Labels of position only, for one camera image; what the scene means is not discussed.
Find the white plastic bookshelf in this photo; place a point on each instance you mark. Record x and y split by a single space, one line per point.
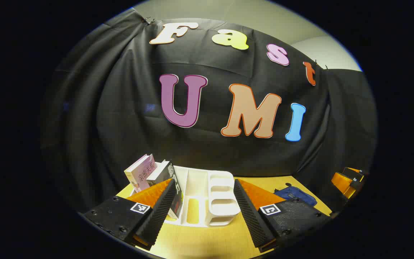
199 194

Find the black cloth clip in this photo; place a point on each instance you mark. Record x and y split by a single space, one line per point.
148 20
320 64

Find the blue schoolbag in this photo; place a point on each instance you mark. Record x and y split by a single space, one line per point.
295 196

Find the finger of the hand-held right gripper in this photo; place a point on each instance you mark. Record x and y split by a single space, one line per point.
340 181
354 173

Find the pink book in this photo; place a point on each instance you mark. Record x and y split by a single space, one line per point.
140 172

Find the black backdrop cloth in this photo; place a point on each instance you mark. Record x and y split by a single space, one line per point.
128 108

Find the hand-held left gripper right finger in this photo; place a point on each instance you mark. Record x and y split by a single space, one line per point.
250 216

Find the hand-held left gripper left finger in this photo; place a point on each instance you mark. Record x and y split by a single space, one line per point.
162 210

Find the black book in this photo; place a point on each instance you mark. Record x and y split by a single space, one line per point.
176 187

